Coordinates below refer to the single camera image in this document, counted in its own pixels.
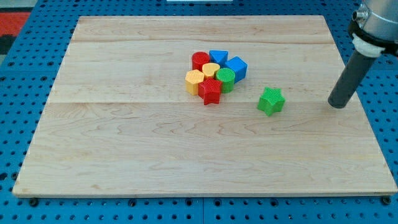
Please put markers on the green star block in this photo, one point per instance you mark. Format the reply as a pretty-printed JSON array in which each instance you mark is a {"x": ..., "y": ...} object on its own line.
[{"x": 271, "y": 101}]

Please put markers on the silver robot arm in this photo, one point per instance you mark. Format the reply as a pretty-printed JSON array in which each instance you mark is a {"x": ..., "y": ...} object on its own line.
[{"x": 373, "y": 28}]

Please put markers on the red star block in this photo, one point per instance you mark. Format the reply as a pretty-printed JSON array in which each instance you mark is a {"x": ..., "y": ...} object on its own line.
[{"x": 210, "y": 91}]

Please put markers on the yellow hexagon block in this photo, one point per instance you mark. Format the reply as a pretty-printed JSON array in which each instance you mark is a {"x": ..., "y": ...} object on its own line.
[{"x": 192, "y": 79}]

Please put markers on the yellow heart block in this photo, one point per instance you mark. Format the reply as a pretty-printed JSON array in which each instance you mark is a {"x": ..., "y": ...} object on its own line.
[{"x": 210, "y": 69}]

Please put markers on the green cylinder block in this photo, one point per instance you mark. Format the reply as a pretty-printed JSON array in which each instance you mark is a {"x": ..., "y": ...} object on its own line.
[{"x": 227, "y": 77}]

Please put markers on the red cylinder block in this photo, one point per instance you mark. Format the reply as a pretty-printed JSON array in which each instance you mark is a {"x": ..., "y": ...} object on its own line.
[{"x": 199, "y": 59}]

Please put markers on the blue triangle block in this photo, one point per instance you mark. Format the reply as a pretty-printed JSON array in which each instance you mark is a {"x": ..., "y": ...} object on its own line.
[{"x": 218, "y": 56}]

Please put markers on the blue cube block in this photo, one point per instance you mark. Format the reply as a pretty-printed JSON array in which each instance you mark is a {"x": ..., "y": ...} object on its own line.
[{"x": 238, "y": 66}]

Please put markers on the light wooden board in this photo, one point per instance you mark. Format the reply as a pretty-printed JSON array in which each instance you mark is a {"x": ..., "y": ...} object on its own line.
[{"x": 119, "y": 123}]

